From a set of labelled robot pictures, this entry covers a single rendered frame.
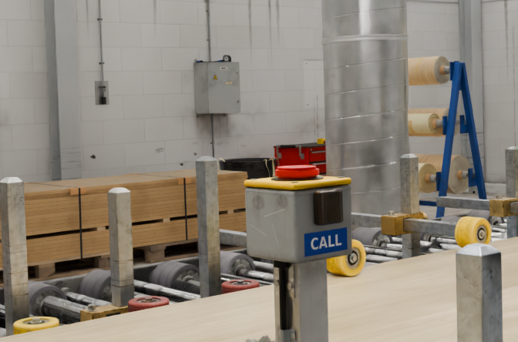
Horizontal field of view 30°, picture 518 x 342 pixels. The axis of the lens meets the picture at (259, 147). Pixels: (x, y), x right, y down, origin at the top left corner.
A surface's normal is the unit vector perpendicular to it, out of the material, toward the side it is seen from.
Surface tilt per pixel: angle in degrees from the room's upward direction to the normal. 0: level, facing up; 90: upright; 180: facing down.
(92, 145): 90
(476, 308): 90
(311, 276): 90
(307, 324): 90
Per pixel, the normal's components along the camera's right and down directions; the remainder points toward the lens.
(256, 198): -0.77, 0.06
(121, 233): 0.64, 0.02
